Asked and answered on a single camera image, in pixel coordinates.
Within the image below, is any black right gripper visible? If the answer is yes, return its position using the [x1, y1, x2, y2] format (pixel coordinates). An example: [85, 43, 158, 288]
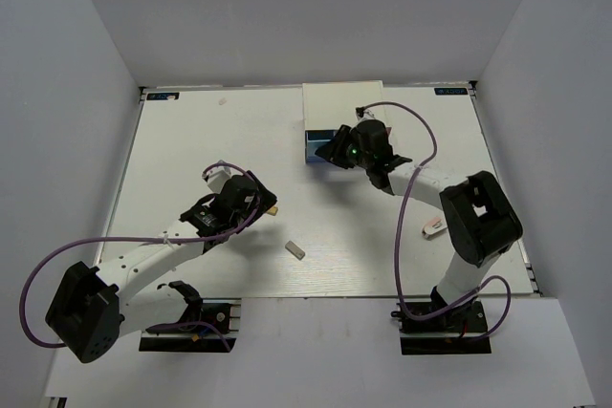
[317, 125, 374, 170]

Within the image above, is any light blue drawer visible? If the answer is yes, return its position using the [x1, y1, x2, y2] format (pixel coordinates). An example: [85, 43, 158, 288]
[305, 130, 337, 163]

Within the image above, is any pink white binder clip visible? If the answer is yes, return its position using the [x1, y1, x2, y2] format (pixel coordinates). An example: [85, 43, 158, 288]
[422, 217, 447, 240]

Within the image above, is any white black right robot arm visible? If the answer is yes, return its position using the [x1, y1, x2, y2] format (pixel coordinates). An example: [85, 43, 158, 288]
[316, 119, 523, 331]

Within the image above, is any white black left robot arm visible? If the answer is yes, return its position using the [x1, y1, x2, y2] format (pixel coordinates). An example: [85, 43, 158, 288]
[45, 169, 277, 363]

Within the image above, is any white drawer cabinet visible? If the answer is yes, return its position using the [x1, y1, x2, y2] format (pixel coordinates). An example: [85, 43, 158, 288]
[302, 80, 383, 132]

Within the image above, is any grey white eraser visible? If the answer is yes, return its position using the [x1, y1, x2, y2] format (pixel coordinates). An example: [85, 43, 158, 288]
[285, 241, 306, 260]

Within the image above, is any right blue label sticker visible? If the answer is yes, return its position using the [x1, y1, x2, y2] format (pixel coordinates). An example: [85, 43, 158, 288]
[434, 87, 469, 96]

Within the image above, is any blue label sticker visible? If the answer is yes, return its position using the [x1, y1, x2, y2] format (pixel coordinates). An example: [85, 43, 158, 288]
[145, 92, 180, 101]
[434, 87, 469, 96]

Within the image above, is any left blue label sticker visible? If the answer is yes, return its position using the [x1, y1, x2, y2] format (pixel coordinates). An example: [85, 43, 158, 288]
[145, 92, 180, 101]

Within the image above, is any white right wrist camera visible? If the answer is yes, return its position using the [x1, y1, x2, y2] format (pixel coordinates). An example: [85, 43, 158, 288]
[355, 107, 377, 123]

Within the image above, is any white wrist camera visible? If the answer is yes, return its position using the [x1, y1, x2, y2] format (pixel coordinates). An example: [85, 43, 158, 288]
[355, 107, 377, 123]
[202, 161, 231, 193]

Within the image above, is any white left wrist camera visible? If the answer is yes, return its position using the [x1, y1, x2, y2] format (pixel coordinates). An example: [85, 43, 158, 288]
[202, 161, 231, 193]

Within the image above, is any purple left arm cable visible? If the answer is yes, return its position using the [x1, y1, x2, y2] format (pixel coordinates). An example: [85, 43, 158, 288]
[18, 161, 262, 350]

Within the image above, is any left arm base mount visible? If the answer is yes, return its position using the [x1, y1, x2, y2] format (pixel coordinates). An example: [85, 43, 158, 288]
[139, 299, 241, 354]

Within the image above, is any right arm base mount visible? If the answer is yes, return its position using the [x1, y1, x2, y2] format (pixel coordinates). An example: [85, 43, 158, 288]
[390, 300, 492, 355]

